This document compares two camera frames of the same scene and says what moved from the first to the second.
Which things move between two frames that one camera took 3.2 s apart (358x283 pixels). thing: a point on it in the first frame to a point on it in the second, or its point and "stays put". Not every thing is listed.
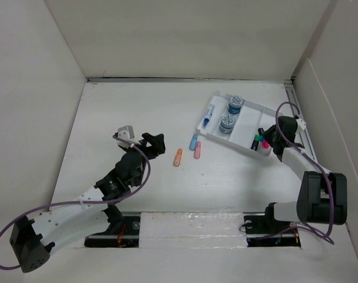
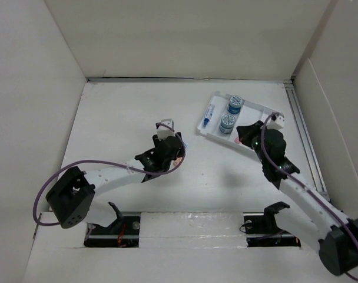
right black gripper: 267,134 to 245,132
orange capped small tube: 178,157 stays put
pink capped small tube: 198,150 to 237,140
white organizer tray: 235,120 stays put
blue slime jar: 235,104 stays put
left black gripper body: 151,151 to 156,141
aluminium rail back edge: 246,79 stays put
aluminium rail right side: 300,128 stays put
